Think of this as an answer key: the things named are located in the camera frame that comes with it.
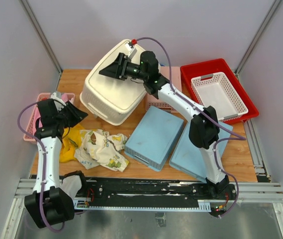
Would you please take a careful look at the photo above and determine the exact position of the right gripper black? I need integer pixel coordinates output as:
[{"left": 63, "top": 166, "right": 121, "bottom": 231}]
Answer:
[{"left": 99, "top": 53, "right": 148, "bottom": 82}]

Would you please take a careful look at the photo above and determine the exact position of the large cream laundry basket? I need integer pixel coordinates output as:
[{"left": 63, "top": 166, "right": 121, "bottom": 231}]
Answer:
[{"left": 80, "top": 39, "right": 146, "bottom": 125}]

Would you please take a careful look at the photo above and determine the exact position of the pink perforated basket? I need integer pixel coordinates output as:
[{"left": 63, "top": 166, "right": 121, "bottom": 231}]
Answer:
[{"left": 145, "top": 66, "right": 182, "bottom": 113}]

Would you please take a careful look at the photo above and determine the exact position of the blue perforated basket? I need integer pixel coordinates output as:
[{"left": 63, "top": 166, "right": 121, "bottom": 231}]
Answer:
[
  {"left": 124, "top": 106, "right": 184, "bottom": 172},
  {"left": 169, "top": 121, "right": 233, "bottom": 183}
]

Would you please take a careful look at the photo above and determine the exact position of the white perforated basket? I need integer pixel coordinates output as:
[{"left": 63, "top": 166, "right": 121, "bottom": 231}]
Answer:
[{"left": 190, "top": 72, "right": 249, "bottom": 121}]

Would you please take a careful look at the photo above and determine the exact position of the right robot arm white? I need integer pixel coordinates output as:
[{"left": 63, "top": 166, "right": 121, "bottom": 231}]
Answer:
[{"left": 99, "top": 51, "right": 229, "bottom": 199}]

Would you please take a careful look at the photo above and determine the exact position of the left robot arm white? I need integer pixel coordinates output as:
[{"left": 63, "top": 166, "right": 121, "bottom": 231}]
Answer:
[{"left": 24, "top": 98, "right": 89, "bottom": 233}]

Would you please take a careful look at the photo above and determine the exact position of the yellow cloth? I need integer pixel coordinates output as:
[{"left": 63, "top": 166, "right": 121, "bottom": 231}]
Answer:
[{"left": 59, "top": 124, "right": 84, "bottom": 163}]

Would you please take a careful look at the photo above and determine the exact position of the printed white baby cloth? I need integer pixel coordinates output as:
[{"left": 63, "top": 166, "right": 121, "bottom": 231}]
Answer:
[{"left": 74, "top": 129, "right": 129, "bottom": 172}]

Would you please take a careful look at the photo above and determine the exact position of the pink basket with clothes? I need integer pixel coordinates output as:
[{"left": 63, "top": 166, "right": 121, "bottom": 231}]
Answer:
[{"left": 23, "top": 92, "right": 75, "bottom": 144}]

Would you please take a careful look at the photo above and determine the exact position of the red plastic tray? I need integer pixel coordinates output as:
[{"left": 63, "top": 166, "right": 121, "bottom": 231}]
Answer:
[{"left": 181, "top": 58, "right": 259, "bottom": 124}]

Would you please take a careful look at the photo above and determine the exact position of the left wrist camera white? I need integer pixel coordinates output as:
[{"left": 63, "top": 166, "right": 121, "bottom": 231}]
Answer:
[{"left": 50, "top": 92, "right": 68, "bottom": 111}]

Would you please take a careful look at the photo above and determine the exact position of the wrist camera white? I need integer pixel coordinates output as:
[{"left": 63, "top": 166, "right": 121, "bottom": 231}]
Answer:
[
  {"left": 125, "top": 40, "right": 137, "bottom": 60},
  {"left": 50, "top": 92, "right": 68, "bottom": 111}
]

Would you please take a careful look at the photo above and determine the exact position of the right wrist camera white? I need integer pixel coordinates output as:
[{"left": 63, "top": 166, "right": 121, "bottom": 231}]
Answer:
[{"left": 125, "top": 40, "right": 137, "bottom": 60}]

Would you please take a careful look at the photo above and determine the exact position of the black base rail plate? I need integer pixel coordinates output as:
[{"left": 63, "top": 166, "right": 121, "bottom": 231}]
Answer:
[{"left": 76, "top": 177, "right": 236, "bottom": 209}]

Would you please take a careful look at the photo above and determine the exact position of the slotted cable duct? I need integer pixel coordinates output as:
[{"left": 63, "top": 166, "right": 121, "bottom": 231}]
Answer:
[{"left": 74, "top": 199, "right": 211, "bottom": 213}]

